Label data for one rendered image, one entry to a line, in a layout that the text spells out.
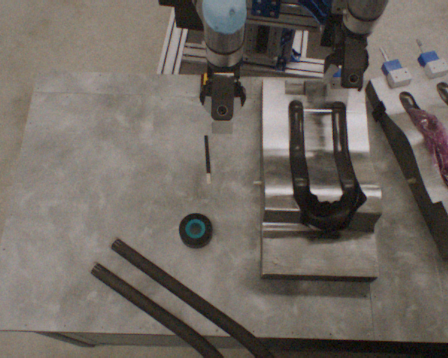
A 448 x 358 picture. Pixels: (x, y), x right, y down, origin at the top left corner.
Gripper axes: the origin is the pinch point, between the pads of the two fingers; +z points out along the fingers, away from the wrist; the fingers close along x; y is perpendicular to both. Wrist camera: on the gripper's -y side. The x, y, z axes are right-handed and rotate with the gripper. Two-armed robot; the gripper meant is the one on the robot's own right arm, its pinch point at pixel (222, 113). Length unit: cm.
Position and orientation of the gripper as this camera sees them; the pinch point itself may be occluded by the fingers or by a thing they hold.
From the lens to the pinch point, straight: 116.4
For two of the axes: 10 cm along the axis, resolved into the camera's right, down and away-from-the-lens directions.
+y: 0.3, -9.2, 3.9
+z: -0.1, 3.9, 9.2
